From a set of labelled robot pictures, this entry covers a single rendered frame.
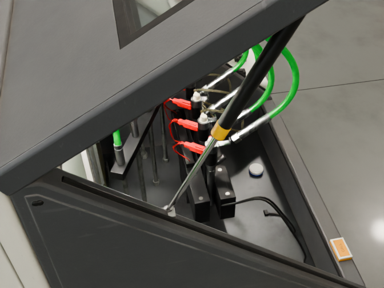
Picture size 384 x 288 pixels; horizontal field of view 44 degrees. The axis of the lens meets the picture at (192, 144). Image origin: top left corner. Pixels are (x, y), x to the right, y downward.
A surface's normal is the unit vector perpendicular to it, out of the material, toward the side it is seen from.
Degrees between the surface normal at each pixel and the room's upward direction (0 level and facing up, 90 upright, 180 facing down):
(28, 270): 90
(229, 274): 90
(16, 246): 90
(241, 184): 0
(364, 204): 0
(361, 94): 0
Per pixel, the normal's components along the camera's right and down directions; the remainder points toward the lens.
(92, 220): 0.19, 0.69
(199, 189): -0.02, -0.71
